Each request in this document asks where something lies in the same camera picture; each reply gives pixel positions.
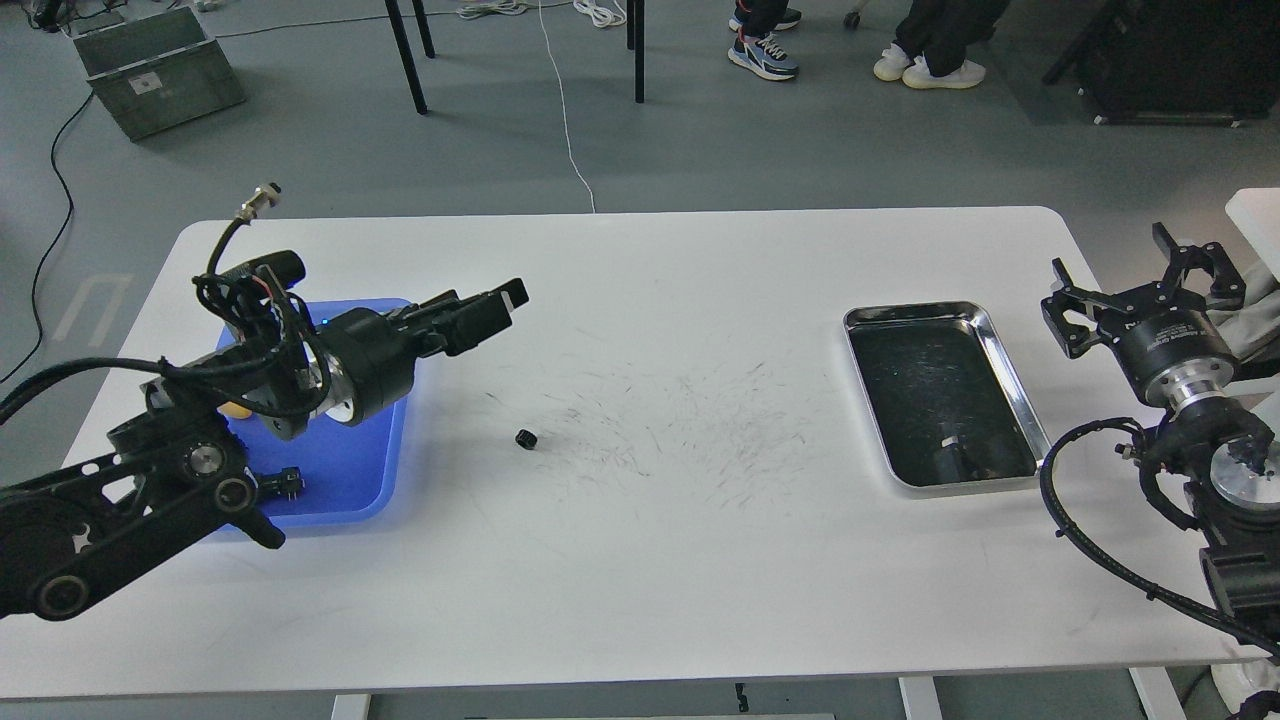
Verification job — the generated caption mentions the black table leg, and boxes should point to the black table leg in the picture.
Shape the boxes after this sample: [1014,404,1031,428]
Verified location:
[384,0,436,117]
[623,0,646,104]

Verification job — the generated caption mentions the steel tray with black mat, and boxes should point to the steel tray with black mat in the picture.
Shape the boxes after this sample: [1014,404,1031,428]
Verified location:
[844,300,1050,498]

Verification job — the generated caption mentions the yellow button part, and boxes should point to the yellow button part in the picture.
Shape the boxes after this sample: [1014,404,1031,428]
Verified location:
[218,402,253,420]

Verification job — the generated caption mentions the white sneaker left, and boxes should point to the white sneaker left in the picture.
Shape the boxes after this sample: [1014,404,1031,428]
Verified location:
[873,44,914,83]

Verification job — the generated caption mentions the white cable on floor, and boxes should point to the white cable on floor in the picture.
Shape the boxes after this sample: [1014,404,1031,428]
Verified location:
[456,0,628,215]

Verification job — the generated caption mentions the grey plastic crate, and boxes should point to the grey plastic crate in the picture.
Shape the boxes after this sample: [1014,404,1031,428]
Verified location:
[72,6,247,142]

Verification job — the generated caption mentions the small black connector part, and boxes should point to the small black connector part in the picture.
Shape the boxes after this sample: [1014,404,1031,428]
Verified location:
[255,466,306,501]

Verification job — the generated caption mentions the small black gear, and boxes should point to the small black gear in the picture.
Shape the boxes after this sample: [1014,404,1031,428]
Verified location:
[515,428,539,450]

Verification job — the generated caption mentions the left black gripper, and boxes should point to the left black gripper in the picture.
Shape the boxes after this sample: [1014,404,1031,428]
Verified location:
[316,278,529,427]

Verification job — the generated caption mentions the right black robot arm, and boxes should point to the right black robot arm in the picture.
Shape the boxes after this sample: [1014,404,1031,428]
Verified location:
[1038,223,1279,659]

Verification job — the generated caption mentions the black cable on floor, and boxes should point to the black cable on floor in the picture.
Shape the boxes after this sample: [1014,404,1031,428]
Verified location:
[0,90,97,386]

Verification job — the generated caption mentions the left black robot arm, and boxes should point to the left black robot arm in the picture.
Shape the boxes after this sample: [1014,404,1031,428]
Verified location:
[1,183,529,621]

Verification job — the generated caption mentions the black table leg right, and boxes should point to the black table leg right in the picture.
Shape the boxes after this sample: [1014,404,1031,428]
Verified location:
[623,0,646,104]

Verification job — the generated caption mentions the grey cloth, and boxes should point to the grey cloth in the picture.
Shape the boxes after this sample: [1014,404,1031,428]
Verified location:
[1217,260,1279,363]

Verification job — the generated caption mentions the black equipment case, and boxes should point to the black equipment case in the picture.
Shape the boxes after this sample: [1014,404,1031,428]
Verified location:
[1041,1,1279,127]

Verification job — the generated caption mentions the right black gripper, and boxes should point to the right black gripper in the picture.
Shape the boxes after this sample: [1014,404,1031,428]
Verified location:
[1039,222,1245,407]

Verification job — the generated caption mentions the white sneaker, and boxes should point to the white sneaker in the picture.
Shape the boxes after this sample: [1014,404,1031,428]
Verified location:
[902,54,987,91]
[873,44,914,83]

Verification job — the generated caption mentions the black table leg front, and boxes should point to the black table leg front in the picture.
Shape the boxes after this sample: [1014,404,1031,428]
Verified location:
[384,0,436,117]

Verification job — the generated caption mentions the blue sneaker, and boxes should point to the blue sneaker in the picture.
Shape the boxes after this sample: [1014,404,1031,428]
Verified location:
[727,32,799,82]

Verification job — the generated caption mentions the white sneaker right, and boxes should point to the white sneaker right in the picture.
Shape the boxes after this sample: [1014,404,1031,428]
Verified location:
[902,54,987,91]

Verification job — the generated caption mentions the blue plastic tray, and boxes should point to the blue plastic tray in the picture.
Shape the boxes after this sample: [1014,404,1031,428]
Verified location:
[196,297,419,527]

